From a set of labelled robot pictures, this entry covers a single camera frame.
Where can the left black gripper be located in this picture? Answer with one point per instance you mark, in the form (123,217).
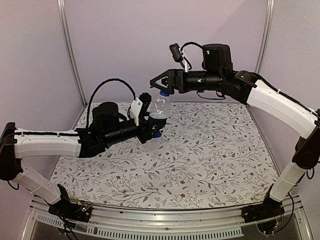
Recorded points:
(146,133)

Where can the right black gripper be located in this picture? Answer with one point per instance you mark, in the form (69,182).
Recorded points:
(181,87)

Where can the blue bottle cap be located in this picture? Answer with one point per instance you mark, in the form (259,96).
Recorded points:
(164,93)

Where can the clear plastic Pepsi bottle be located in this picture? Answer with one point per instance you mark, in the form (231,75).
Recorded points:
(160,109)

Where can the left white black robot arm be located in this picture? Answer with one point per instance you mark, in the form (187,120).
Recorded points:
(108,127)

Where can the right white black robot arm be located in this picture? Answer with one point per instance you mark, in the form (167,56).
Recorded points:
(253,90)

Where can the floral patterned table mat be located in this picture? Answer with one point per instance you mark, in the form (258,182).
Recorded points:
(210,155)

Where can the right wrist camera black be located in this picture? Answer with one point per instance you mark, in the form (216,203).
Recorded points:
(179,57)

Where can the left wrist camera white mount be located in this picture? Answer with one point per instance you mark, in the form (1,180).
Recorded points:
(138,109)

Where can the right aluminium frame post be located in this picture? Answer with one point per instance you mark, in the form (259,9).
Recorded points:
(265,35)

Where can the aluminium frame post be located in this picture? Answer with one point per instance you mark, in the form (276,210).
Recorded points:
(61,6)
(265,35)

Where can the aluminium front rail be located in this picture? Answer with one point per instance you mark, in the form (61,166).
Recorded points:
(109,222)

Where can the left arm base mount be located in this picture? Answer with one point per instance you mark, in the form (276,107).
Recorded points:
(64,208)

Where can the left aluminium frame post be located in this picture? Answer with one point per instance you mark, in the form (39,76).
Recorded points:
(61,6)

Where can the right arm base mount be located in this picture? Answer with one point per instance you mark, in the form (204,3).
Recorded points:
(267,211)

